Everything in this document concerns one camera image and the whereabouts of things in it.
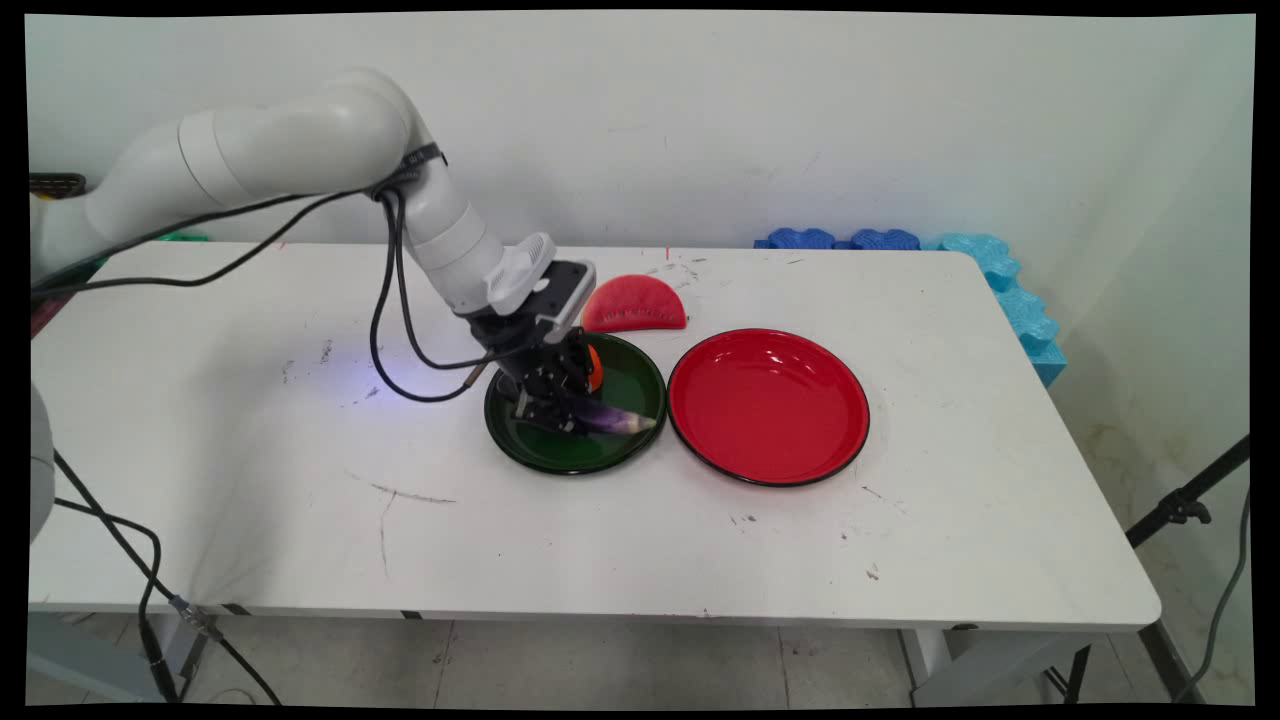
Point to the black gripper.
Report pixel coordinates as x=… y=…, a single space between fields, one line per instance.
x=540 y=355

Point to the purple toy eggplant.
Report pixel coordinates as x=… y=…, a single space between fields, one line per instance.
x=620 y=418

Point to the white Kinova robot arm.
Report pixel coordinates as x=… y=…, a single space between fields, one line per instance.
x=290 y=140

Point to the orange toy carrot piece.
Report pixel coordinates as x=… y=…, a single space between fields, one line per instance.
x=596 y=368

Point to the dark green round plate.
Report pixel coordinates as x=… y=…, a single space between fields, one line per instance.
x=625 y=385

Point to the red toy watermelon slice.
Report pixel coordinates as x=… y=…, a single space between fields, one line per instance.
x=633 y=302

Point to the red round plate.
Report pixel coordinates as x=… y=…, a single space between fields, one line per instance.
x=768 y=405

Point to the dark blue foam mat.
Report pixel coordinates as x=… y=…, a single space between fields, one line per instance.
x=885 y=240
x=800 y=239

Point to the green foam mat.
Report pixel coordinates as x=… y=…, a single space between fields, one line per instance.
x=185 y=237

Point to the white table leg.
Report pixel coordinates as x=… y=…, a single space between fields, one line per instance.
x=190 y=655
x=935 y=660

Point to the light blue foam mat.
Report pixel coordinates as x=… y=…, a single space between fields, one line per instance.
x=1020 y=300

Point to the black plastic basket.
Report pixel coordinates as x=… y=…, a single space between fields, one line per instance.
x=58 y=184

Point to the black tripod stand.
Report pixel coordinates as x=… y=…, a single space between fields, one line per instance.
x=1180 y=505

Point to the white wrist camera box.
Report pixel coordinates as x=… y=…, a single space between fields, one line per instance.
x=565 y=295

